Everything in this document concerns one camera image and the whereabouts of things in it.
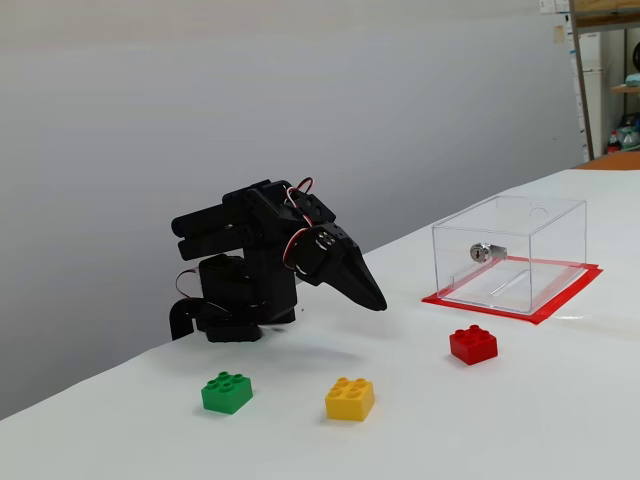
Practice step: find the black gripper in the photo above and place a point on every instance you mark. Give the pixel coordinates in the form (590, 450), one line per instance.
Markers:
(346, 264)

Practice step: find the yellow lego brick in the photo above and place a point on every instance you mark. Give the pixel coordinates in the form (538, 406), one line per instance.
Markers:
(350, 402)

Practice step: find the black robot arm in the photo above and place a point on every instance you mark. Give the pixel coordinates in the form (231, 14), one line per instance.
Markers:
(265, 280)

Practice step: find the silver metal box lock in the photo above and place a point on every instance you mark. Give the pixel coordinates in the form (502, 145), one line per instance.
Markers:
(482, 252)

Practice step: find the red lego brick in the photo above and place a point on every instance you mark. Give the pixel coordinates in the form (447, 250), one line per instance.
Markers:
(472, 347)

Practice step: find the green lego brick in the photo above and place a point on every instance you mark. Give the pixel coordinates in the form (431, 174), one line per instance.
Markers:
(227, 397)

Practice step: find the transparent acrylic box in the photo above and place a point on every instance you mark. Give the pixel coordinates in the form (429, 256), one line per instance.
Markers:
(550, 235)

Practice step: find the orange brown table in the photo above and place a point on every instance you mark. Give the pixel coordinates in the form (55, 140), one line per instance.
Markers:
(615, 161)

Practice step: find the red cola bottle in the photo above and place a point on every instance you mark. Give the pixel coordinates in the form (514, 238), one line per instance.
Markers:
(613, 144)

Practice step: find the white cabinet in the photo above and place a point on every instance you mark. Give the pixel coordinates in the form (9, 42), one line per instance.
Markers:
(592, 90)

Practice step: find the metal storage shelf rack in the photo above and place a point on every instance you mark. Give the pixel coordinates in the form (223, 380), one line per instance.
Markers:
(581, 75)

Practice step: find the clear plastic bag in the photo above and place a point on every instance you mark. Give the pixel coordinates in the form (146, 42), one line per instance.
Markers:
(629, 134)

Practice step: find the tan paper label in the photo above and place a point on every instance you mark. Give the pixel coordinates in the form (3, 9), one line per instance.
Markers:
(558, 33)

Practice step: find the teal item on shelf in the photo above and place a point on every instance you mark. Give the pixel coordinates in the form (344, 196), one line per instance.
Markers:
(633, 80)

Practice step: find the red tape frame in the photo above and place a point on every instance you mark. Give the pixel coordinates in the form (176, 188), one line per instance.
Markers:
(480, 309)

